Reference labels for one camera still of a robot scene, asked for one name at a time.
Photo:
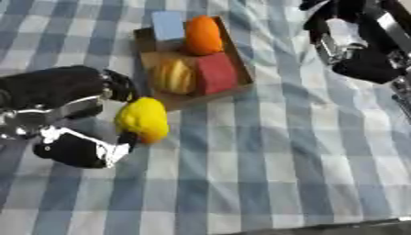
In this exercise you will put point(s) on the light blue rectangular block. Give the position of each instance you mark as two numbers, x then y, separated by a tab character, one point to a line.
167	27

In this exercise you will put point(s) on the orange toy fruit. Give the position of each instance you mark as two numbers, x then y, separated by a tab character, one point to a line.
203	35

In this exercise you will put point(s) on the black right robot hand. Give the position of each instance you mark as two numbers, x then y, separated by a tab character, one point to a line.
369	61

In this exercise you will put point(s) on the tan cardboard box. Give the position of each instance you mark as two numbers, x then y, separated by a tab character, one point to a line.
171	98

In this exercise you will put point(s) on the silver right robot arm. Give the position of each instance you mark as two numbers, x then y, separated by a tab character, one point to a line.
400	61

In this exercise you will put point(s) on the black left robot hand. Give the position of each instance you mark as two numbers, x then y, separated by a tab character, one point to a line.
53	85

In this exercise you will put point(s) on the red rectangular block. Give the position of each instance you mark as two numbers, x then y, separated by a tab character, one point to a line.
215	73

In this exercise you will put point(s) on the yellow toy bell pepper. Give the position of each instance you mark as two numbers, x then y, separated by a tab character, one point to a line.
142	117

